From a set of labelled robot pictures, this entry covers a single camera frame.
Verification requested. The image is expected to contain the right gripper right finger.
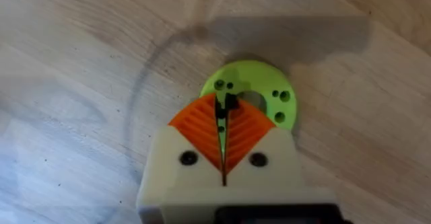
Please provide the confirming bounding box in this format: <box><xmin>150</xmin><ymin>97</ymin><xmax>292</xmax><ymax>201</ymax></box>
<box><xmin>223</xmin><ymin>92</ymin><xmax>308</xmax><ymax>192</ymax></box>

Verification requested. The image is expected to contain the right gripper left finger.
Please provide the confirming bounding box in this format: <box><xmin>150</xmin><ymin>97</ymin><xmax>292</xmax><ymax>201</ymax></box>
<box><xmin>137</xmin><ymin>93</ymin><xmax>226</xmax><ymax>209</ymax></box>

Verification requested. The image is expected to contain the green disc with holes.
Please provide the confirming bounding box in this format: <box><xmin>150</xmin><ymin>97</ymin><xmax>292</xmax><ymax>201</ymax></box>
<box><xmin>199</xmin><ymin>59</ymin><xmax>298</xmax><ymax>154</ymax></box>

